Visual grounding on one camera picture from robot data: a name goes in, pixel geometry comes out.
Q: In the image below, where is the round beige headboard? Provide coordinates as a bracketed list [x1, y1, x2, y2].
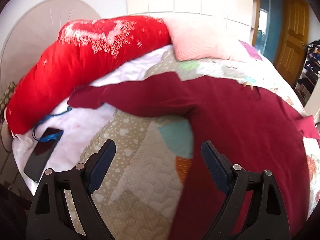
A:
[0, 0, 102, 120]

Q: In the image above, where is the shelf with clothes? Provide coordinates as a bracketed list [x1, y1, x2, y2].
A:
[294, 39, 320, 105]

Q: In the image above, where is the blue lanyard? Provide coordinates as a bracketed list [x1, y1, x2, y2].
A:
[32, 105, 73, 143]

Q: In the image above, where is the patchwork heart quilt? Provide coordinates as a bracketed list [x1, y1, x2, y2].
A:
[62, 40, 320, 240]

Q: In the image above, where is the dark red sweater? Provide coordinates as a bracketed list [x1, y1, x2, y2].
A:
[68, 72, 320, 240]

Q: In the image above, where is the brown patterned cloth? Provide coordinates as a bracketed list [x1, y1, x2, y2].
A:
[0, 82, 16, 117]

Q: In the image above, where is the wooden door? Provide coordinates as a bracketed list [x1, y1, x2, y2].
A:
[274, 0, 309, 85]

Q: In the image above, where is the pink pillow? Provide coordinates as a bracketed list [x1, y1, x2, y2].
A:
[160, 16, 263, 63]

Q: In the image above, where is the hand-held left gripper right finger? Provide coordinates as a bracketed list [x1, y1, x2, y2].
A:
[201, 140, 292, 240]

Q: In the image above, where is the black smartphone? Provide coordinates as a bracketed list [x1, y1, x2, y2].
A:
[24, 127, 64, 183]

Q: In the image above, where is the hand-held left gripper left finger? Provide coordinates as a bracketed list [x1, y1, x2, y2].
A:
[25, 139, 117, 240]

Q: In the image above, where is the red duvet with white print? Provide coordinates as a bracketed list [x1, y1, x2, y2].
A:
[5, 15, 173, 134]

